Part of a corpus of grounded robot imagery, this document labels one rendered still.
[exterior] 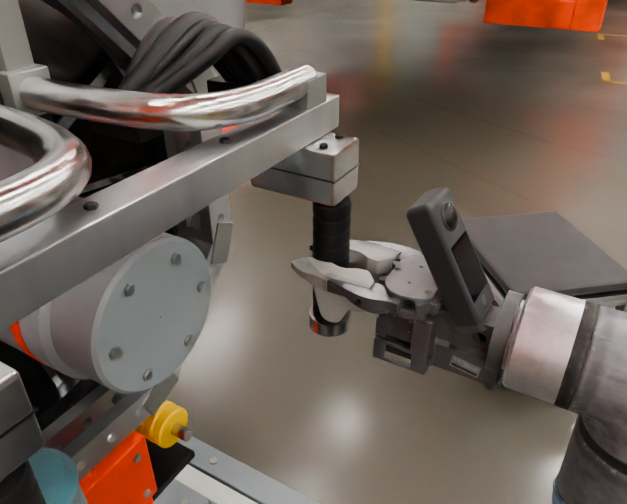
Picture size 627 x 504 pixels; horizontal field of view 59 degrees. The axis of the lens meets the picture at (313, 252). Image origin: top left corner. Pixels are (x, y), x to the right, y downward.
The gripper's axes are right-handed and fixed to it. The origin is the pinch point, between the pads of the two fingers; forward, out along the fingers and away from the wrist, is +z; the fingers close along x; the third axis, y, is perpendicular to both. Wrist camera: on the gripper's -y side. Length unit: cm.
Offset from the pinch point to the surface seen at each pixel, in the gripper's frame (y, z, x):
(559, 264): 49, -19, 96
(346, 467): 83, 12, 36
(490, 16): 28, 68, 342
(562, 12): 22, 26, 342
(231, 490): 75, 28, 14
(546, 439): 83, -28, 69
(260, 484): 75, 23, 18
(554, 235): 49, -15, 111
